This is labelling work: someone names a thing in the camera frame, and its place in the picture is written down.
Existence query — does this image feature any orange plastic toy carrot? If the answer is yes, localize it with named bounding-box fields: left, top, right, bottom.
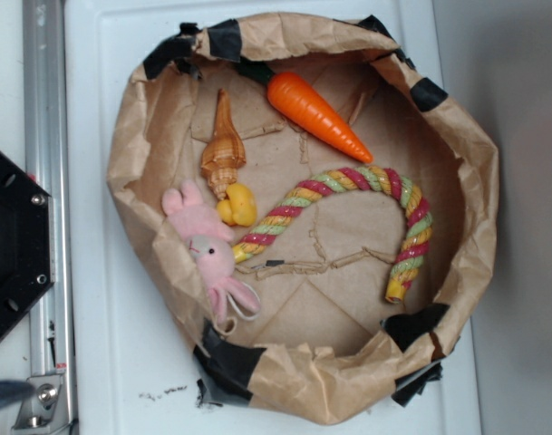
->
left=236, top=58, right=373, bottom=163

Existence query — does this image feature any yellow rubber duck toy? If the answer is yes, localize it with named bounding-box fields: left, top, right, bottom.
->
left=216, top=183, right=257, bottom=227

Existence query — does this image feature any brown paper bag bin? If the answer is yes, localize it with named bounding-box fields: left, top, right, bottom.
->
left=107, top=13, right=499, bottom=425

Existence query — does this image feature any pink plush bunny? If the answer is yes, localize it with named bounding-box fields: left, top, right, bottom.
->
left=161, top=179, right=261, bottom=324

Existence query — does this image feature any orange spiral seashell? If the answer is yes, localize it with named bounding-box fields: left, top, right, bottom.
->
left=200, top=89, right=247, bottom=200

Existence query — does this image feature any white plastic tray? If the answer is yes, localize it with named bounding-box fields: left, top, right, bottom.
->
left=64, top=1, right=481, bottom=434

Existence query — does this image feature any multicolour twisted rope toy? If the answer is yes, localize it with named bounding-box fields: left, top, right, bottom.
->
left=233, top=165, right=433, bottom=305

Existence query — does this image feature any aluminium extrusion rail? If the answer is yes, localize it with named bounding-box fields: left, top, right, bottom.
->
left=23, top=1, right=79, bottom=434

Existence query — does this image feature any black hexagonal mount plate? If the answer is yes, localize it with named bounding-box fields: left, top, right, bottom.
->
left=0, top=151, right=53, bottom=343

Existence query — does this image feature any metal corner bracket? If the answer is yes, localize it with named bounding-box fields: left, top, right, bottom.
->
left=11, top=374, right=69, bottom=434

